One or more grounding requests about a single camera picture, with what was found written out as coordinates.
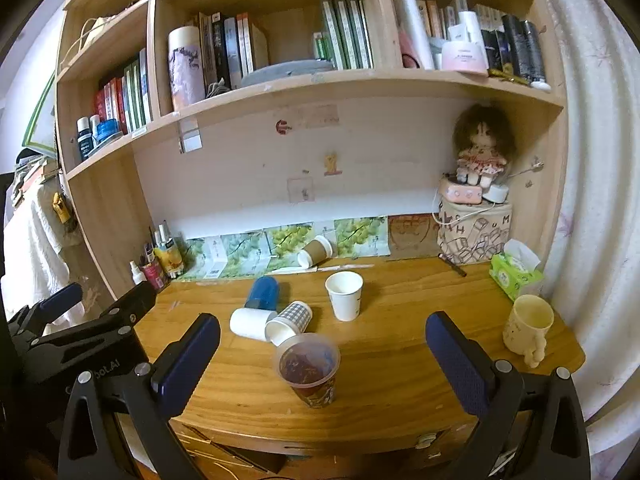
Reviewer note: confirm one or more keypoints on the pink cosmetic jar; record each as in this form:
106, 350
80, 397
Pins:
463, 57

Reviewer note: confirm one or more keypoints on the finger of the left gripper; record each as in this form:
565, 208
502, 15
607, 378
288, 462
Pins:
35, 319

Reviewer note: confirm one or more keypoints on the pink small box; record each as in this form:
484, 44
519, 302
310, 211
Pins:
460, 193

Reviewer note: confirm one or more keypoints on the white lace cloth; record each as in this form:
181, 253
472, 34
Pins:
41, 258

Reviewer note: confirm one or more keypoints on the blue paper cup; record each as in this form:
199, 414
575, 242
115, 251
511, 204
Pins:
264, 294

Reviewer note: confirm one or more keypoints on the yellow hanging tool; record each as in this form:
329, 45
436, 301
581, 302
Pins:
60, 207

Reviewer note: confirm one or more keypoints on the cream ceramic mug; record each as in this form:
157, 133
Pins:
526, 329

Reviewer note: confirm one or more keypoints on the red small can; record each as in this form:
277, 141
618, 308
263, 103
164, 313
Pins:
155, 274

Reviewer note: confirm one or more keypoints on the dark printed paper cup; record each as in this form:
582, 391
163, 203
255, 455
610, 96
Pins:
308, 363

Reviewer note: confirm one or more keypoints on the brown haired rag doll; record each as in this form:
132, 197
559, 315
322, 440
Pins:
484, 144

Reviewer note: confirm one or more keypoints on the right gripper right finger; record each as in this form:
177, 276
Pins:
529, 426

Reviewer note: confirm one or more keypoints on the pink floral cylinder tube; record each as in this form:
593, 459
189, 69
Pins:
185, 67

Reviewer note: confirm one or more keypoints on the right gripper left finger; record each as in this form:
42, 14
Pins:
93, 444

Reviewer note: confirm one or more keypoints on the plain white paper cup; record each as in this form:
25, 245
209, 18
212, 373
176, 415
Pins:
251, 323

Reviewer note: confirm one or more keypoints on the wooden bookshelf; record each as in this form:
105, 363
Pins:
351, 143

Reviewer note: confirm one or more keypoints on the white paper cup upright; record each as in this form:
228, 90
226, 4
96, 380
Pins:
345, 289

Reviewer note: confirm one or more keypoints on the dark ink bottle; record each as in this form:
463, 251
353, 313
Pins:
84, 137

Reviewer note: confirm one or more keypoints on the black pen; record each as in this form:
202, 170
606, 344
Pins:
452, 265

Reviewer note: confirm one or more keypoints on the grey checkered paper cup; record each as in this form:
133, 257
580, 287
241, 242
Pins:
290, 322

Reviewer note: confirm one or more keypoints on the green tissue pack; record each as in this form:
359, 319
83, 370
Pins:
516, 270

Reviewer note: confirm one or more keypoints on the letter print storage bag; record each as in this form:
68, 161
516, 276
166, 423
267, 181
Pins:
470, 234

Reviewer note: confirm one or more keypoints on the white curtain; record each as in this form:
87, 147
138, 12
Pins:
593, 267

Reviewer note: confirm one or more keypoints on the grey flat pouch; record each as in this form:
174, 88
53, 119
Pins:
285, 70

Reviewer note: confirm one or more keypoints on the white spray bottle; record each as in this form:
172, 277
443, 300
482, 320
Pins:
136, 273

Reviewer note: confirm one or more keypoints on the brown kraft paper cup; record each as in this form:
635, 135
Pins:
315, 252

